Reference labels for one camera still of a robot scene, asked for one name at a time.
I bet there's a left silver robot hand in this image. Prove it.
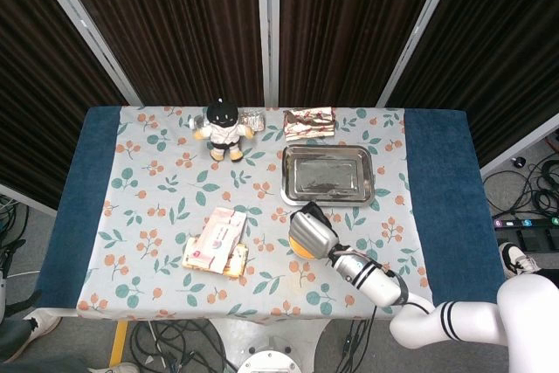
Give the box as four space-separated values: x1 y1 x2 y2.
0 238 44 322

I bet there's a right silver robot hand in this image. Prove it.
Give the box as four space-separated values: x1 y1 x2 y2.
288 200 341 261

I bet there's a round white robot base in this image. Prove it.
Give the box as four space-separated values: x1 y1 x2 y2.
238 337 302 373

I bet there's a yellow bowl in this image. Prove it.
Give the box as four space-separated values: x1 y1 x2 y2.
287 236 325 259

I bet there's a white sneaker with black patch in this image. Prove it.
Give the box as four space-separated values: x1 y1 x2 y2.
24 309 63 346

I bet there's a rectangular metal tray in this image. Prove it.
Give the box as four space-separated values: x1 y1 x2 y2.
280 144 377 208

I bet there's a yellow white snack packet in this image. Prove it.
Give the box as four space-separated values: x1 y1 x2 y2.
181 236 251 280

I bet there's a pink-white snack package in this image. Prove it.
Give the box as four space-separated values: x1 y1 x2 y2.
191 206 248 273

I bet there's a yellow strip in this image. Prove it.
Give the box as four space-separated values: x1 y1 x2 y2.
109 320 129 365

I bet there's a white shoe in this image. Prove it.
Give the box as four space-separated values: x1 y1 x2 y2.
86 361 141 373

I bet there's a silver foil packet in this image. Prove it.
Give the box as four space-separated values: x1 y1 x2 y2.
238 108 266 132

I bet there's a black-headed plush doll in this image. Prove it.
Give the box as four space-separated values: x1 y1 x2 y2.
194 98 255 163

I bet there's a blue table cover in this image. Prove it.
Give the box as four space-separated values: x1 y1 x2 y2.
30 105 513 318

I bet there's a floral tablecloth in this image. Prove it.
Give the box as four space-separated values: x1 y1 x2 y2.
75 105 436 321

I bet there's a brown fabric divider panel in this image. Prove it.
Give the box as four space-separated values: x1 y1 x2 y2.
377 0 559 176
0 0 132 216
25 0 268 107
266 0 464 107

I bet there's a black power strip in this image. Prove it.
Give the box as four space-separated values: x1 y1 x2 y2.
492 216 559 231

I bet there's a white table pedestal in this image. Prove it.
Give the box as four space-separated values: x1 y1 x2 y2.
208 317 329 373

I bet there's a black cable bundle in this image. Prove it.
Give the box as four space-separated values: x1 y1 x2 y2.
128 319 239 373
482 136 559 219

